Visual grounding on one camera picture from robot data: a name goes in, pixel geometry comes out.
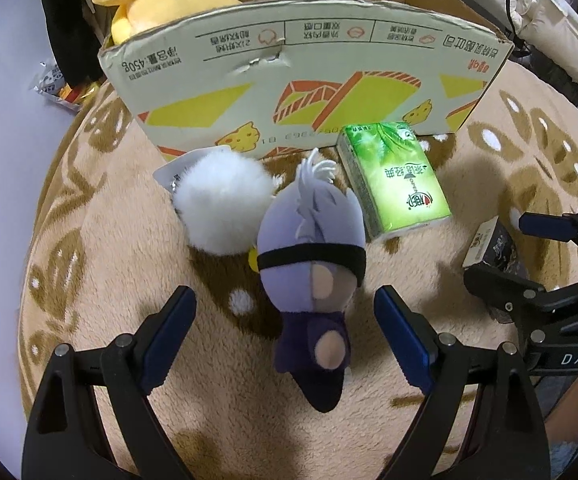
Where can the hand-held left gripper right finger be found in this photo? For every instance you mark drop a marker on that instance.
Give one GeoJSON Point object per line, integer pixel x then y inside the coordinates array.
{"type": "Point", "coordinates": [404, 340]}

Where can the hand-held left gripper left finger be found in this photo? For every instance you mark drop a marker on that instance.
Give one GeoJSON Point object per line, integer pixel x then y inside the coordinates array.
{"type": "Point", "coordinates": [169, 340]}

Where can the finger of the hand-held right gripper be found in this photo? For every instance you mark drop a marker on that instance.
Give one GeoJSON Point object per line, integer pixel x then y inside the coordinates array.
{"type": "Point", "coordinates": [549, 226]}
{"type": "Point", "coordinates": [504, 280]}

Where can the small black box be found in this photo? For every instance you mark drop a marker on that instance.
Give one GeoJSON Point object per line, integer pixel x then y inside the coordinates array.
{"type": "Point", "coordinates": [494, 250]}

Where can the purple plush doll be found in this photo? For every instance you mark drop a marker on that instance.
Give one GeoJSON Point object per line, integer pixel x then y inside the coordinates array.
{"type": "Point", "coordinates": [309, 230]}

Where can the printed cardboard box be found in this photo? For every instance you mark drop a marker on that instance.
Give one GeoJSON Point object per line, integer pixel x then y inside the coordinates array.
{"type": "Point", "coordinates": [319, 60]}

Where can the yellow plush toy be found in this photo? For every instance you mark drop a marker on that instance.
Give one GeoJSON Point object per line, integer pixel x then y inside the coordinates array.
{"type": "Point", "coordinates": [169, 5]}

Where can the white fluffy pompom plush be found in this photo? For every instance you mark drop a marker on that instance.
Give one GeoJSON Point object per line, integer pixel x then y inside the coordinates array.
{"type": "Point", "coordinates": [219, 205]}

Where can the green tissue pack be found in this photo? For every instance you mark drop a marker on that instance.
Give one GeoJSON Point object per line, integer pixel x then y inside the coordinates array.
{"type": "Point", "coordinates": [394, 180]}

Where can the plastic bag of toys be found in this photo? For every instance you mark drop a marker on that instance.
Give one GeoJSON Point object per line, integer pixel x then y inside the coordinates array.
{"type": "Point", "coordinates": [51, 80]}

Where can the black hanging coat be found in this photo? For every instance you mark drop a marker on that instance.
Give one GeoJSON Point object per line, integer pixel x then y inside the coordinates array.
{"type": "Point", "coordinates": [69, 35]}

